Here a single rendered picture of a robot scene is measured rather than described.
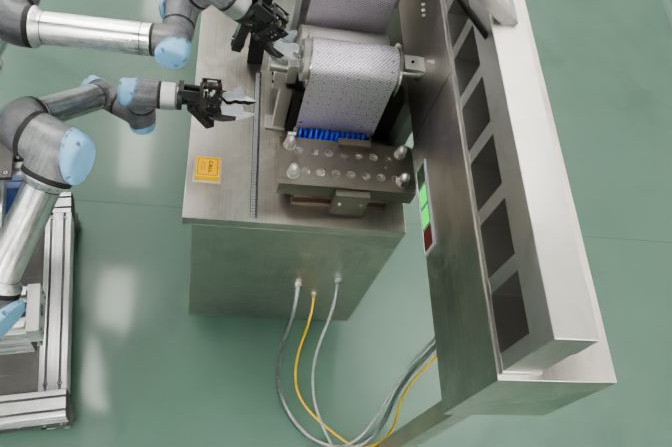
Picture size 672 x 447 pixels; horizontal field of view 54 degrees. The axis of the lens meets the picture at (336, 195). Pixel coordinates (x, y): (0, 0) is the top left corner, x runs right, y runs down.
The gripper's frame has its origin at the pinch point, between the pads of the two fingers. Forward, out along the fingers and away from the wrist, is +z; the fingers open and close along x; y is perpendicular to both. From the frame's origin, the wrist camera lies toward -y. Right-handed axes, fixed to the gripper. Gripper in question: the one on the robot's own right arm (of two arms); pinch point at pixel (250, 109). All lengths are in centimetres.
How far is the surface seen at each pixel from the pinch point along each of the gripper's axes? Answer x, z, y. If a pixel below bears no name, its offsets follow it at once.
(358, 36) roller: 18.7, 28.7, 14.4
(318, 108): -0.1, 18.8, 3.6
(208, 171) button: -11.5, -10.1, -16.6
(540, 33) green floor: 161, 176, -109
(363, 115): 0.0, 32.2, 2.5
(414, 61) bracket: 6.7, 42.6, 19.9
